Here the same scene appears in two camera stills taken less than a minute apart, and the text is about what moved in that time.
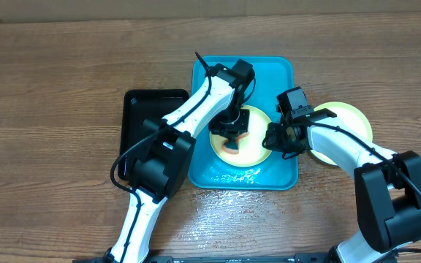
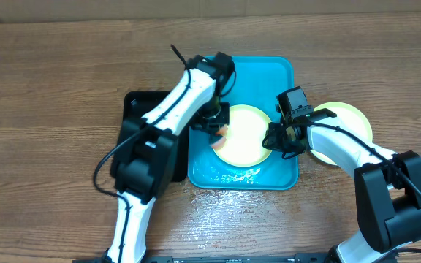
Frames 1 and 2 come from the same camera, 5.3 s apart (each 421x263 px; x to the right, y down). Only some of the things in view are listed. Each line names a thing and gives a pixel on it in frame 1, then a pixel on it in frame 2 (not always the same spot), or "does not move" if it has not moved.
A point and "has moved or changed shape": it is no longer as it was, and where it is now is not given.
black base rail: [212, 258] does not move
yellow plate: [348, 117] does not move
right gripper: [274, 142] does not move
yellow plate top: [252, 150] does not move
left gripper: [216, 128] → [224, 118]
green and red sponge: [230, 145] has moved or changed shape
